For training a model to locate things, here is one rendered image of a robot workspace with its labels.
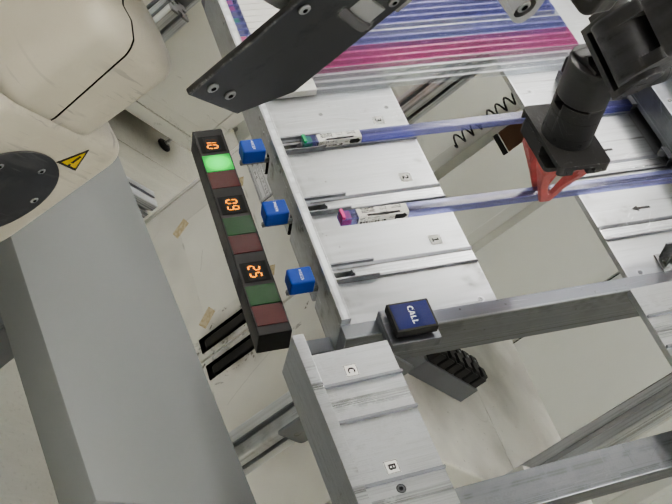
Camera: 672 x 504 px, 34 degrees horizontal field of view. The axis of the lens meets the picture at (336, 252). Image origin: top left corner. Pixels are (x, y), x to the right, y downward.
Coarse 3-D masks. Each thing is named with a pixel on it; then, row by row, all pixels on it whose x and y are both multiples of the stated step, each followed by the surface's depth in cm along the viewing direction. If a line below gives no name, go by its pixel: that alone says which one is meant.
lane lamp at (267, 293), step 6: (246, 288) 130; (252, 288) 130; (258, 288) 130; (264, 288) 130; (270, 288) 130; (252, 294) 129; (258, 294) 130; (264, 294) 130; (270, 294) 130; (276, 294) 130; (252, 300) 129; (258, 300) 129; (264, 300) 129; (270, 300) 129; (276, 300) 129
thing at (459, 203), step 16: (624, 176) 135; (640, 176) 135; (656, 176) 135; (496, 192) 129; (512, 192) 130; (528, 192) 130; (560, 192) 131; (576, 192) 132; (592, 192) 133; (416, 208) 125; (432, 208) 126; (448, 208) 127; (464, 208) 128; (352, 224) 124
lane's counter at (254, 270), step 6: (240, 264) 132; (246, 264) 132; (252, 264) 132; (258, 264) 133; (264, 264) 133; (246, 270) 132; (252, 270) 132; (258, 270) 132; (264, 270) 132; (246, 276) 131; (252, 276) 131; (258, 276) 131; (264, 276) 131; (246, 282) 130
